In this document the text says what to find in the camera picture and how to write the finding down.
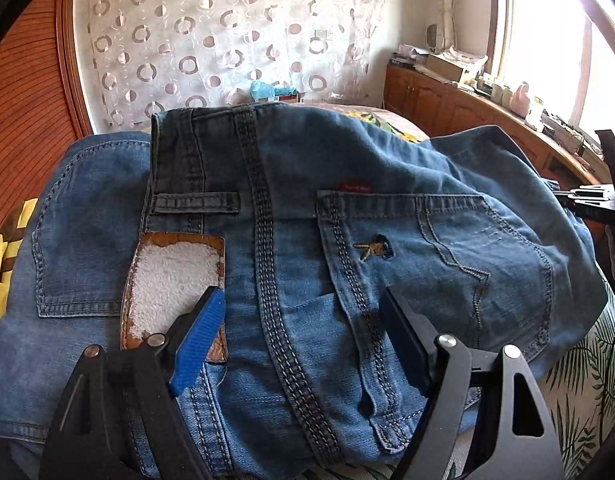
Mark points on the yellow plush toy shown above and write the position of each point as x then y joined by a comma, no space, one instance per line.
5,255

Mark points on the wooden window cabinet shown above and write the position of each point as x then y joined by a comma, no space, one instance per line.
452,105

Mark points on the white jar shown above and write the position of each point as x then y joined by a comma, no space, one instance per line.
497,92

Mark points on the small red box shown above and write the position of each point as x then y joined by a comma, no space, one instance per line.
290,98

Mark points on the floral bed blanket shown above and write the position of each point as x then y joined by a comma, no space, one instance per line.
587,385

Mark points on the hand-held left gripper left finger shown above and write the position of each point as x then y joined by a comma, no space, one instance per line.
197,340

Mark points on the window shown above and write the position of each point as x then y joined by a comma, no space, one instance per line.
552,35

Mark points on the white and green bottle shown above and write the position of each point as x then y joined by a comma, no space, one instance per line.
536,107

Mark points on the blue jeans pants plain pocket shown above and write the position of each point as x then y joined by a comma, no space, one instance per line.
72,220

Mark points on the floral window curtain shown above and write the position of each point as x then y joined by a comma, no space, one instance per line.
452,5

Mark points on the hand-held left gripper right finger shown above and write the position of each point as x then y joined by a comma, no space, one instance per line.
405,340

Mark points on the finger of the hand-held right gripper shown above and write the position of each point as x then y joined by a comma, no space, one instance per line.
590,202
612,157

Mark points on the cardboard box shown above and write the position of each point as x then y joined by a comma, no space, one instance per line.
452,67

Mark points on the sheer curtain with circle print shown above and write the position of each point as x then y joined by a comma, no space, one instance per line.
212,35

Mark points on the red-brown wooden wardrobe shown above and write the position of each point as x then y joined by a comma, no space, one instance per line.
32,100

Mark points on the pink bottle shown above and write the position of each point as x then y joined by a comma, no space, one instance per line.
521,97

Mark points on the teal plastic bag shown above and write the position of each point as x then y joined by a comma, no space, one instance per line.
265,91

